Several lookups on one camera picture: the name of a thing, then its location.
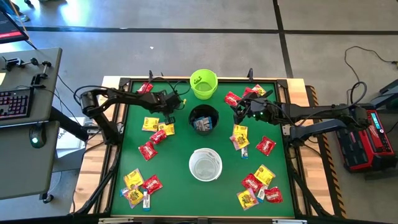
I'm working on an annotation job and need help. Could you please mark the black plastic bucket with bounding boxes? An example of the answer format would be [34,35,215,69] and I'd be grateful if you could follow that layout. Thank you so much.
[188,104,220,136]

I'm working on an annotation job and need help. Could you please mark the yellow Sour Patch candy pack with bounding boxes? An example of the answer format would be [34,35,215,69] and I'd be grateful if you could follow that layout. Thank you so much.
[126,188,145,209]
[236,188,259,212]
[253,164,276,187]
[142,116,160,133]
[123,168,145,190]
[229,134,251,151]
[157,122,175,136]
[251,83,267,97]
[233,124,249,138]

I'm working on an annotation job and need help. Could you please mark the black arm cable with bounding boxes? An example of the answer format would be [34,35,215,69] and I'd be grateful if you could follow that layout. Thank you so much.
[73,76,191,108]
[345,81,368,108]

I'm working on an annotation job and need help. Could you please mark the lime green plastic bucket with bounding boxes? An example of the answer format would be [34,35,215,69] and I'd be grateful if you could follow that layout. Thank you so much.
[189,68,218,100]

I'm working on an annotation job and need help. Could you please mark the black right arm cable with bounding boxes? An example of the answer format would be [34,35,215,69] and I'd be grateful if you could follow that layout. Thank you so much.
[345,81,368,108]

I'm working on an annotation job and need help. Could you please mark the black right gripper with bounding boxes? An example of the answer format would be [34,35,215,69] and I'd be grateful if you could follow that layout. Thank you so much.
[233,98,276,126]

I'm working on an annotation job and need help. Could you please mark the black desk clamp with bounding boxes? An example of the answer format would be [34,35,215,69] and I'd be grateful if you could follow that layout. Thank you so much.
[1,57,40,72]
[30,60,53,88]

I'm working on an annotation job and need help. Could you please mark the black backlit keyboard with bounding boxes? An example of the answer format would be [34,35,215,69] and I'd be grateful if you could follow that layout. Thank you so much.
[0,86,35,121]

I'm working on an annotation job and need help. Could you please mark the black computer mouse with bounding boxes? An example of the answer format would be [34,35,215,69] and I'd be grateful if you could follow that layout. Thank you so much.
[29,124,47,149]

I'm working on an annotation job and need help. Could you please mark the yellow black hazard strip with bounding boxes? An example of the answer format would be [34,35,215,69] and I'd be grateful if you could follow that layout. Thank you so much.
[306,85,348,218]

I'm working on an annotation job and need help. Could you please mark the green table mat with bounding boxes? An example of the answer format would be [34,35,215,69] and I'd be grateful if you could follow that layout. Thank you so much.
[111,81,295,218]

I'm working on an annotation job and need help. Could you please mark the black flat screen monitor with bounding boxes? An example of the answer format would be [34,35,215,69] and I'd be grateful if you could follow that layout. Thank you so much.
[0,11,29,44]

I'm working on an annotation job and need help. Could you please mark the red black power station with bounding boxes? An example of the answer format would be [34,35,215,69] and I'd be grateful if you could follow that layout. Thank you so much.
[335,104,398,174]

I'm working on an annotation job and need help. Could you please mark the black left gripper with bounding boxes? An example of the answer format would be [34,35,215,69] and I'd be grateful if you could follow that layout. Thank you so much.
[155,92,185,125]

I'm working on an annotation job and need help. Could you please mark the grey computer desk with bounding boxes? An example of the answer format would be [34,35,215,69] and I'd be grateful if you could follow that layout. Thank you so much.
[0,47,90,205]

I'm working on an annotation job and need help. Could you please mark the silver metal bracket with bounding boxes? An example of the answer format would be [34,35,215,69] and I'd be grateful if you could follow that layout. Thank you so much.
[272,218,308,224]
[98,217,134,224]

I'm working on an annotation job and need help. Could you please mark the red Skittles candy pack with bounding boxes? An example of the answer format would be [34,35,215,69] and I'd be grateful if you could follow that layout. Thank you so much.
[224,91,243,107]
[136,82,154,95]
[138,141,159,162]
[241,173,264,194]
[149,129,167,145]
[256,136,277,157]
[264,186,284,204]
[142,174,164,195]
[242,86,257,98]

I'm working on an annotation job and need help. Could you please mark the dark metal stand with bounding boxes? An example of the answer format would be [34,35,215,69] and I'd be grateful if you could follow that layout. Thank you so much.
[369,79,398,110]

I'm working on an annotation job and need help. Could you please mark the black floor cable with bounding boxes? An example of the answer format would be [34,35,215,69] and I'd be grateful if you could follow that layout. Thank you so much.
[343,45,398,83]

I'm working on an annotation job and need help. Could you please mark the white plastic bucket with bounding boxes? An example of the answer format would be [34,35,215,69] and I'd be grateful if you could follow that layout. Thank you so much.
[188,147,223,182]

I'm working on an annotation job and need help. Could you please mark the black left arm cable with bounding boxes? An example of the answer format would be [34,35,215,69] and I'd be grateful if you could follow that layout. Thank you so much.
[73,76,191,108]

